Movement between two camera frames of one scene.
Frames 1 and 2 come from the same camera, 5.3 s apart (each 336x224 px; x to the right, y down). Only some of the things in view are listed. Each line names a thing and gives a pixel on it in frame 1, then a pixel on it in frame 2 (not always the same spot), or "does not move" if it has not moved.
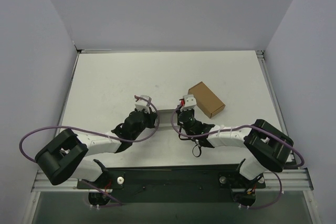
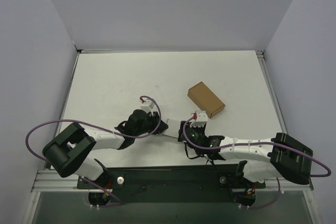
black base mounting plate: (173, 184) does not move
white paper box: (165, 122) → (174, 125)
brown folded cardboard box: (206, 99) does not move
